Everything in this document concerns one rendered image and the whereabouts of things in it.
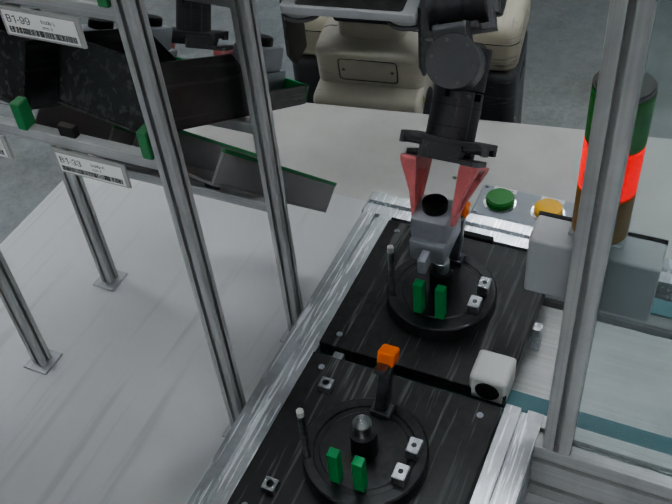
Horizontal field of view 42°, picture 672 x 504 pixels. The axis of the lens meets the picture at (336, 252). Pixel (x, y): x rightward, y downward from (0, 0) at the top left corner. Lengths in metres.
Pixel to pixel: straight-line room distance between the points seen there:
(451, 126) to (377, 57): 0.78
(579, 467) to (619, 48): 0.53
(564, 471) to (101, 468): 0.57
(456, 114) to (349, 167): 0.55
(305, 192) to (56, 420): 0.45
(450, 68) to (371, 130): 0.69
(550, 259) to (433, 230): 0.21
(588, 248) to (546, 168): 0.73
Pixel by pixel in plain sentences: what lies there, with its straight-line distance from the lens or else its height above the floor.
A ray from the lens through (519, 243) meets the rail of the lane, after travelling 1.24.
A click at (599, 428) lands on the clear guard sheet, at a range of 1.00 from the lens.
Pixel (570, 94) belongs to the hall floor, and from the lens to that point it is 3.22.
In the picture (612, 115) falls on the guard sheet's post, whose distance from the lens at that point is 0.71.
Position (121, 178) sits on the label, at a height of 1.28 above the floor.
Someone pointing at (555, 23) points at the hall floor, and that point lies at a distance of 3.62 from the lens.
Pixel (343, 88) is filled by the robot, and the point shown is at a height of 0.80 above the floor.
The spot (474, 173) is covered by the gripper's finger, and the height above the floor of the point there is 1.19.
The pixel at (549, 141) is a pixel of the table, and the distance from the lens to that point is 1.58.
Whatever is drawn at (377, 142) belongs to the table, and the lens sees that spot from 1.58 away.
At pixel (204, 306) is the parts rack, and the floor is 1.10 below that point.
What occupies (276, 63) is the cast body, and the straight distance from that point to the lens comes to 1.10.
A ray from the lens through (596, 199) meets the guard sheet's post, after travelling 0.76.
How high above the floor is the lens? 1.82
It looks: 44 degrees down
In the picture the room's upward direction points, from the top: 6 degrees counter-clockwise
